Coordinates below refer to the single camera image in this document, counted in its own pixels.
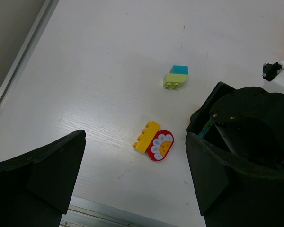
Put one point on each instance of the blue frog lego brick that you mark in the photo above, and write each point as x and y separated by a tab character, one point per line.
205	129

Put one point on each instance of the yellow lego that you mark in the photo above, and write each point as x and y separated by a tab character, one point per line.
147	134

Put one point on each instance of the small blue lego brick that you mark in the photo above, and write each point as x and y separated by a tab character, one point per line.
179	69

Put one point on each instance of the lime green lego brick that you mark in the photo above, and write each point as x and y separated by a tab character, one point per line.
173	81

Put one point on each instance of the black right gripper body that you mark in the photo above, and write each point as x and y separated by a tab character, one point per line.
247	122

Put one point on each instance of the red flower lego brick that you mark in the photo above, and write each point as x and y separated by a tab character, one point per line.
160	145

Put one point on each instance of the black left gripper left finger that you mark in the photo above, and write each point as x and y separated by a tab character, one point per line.
36	187

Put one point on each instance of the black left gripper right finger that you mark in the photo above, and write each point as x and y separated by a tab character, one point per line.
232	192

